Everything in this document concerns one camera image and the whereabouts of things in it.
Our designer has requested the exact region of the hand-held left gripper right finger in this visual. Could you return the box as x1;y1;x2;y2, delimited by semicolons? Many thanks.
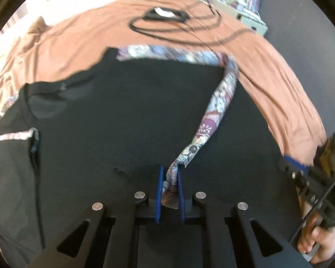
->
178;170;313;268

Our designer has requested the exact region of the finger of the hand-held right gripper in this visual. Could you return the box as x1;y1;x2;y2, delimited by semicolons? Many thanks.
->
278;155;311;180

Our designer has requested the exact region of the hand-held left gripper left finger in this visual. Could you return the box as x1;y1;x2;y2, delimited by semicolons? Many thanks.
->
25;166;164;268

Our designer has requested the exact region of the black garment with patterned trim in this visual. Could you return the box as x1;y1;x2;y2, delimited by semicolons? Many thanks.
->
0;44;287;268

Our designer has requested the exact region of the person's right hand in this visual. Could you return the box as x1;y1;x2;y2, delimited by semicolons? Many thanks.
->
297;191;335;265

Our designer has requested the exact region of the white nightstand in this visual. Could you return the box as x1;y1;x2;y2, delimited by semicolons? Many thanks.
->
214;0;268;37

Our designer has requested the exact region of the orange blanket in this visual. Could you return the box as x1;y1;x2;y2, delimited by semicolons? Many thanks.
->
0;0;328;158

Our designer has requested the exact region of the black white device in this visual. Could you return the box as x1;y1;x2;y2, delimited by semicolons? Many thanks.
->
144;6;189;23

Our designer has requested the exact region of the thin black device cable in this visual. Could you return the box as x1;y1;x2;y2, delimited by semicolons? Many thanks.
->
130;0;258;47

